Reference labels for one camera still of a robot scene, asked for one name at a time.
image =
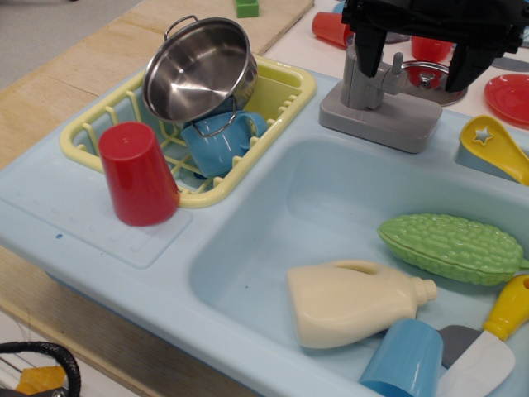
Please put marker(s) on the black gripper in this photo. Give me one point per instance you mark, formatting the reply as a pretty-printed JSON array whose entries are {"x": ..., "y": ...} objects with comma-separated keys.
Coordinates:
[{"x": 481, "y": 31}]

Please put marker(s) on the grey toy faucet with lever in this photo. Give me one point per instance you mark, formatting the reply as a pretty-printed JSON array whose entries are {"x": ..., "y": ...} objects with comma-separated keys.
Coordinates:
[{"x": 376, "y": 108}]

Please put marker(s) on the red upright cup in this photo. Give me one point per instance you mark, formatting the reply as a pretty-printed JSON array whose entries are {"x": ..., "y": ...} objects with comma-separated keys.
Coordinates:
[{"x": 430, "y": 50}]

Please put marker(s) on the steel pot lid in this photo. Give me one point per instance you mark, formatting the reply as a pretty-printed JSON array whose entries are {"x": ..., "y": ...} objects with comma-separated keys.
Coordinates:
[{"x": 427, "y": 80}]

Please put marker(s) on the grey toy knife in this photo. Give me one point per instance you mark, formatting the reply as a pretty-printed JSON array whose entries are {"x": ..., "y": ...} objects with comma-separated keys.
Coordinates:
[{"x": 511, "y": 64}]

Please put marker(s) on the red lying cup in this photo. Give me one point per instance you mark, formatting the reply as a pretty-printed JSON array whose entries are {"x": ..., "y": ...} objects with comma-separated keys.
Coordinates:
[{"x": 329, "y": 27}]

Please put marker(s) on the red plate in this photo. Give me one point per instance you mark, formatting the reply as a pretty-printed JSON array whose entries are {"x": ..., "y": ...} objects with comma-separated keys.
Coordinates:
[{"x": 507, "y": 95}]

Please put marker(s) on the yellow star spoon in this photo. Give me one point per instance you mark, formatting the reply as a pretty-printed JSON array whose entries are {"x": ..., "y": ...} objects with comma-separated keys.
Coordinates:
[{"x": 486, "y": 138}]

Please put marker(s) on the yellow dish rack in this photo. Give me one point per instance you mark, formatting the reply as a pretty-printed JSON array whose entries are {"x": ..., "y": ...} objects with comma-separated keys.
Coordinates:
[{"x": 282, "y": 91}]

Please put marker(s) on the green toy block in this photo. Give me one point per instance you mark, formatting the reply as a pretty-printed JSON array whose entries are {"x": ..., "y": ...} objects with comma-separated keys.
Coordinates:
[{"x": 247, "y": 8}]

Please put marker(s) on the green toy bitter gourd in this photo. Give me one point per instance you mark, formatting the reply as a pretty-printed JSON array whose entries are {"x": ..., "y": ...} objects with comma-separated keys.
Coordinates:
[{"x": 455, "y": 248}]

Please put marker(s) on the stainless steel pot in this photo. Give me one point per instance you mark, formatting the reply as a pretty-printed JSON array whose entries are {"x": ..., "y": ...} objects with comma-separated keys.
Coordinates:
[{"x": 204, "y": 67}]

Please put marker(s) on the blue mug in rack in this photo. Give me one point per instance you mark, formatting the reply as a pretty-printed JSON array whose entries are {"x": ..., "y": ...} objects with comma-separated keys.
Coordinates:
[{"x": 214, "y": 141}]

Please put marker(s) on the light blue toy sink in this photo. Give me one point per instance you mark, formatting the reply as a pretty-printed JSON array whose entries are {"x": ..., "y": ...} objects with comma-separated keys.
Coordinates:
[{"x": 198, "y": 305}]

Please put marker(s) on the cream toy detergent bottle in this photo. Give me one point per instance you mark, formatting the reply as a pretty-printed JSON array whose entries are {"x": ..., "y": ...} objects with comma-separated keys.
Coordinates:
[{"x": 338, "y": 303}]

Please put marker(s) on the grey toy spatula piece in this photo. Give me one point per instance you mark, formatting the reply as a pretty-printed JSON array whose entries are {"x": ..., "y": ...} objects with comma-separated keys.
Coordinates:
[{"x": 456, "y": 339}]

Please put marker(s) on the blue cup in basin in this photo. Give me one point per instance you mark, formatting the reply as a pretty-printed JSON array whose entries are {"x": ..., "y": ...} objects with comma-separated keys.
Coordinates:
[{"x": 407, "y": 362}]

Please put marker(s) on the red upturned plastic cup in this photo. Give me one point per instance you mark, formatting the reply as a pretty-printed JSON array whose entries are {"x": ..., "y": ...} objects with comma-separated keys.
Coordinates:
[{"x": 142, "y": 189}]

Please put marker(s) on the yellow cloth piece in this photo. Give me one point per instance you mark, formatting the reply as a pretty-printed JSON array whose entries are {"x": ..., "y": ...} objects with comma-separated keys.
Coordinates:
[{"x": 40, "y": 379}]

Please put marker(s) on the yellow handled white toy knife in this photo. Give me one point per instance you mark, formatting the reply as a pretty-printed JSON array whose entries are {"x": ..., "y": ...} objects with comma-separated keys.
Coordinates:
[{"x": 488, "y": 362}]

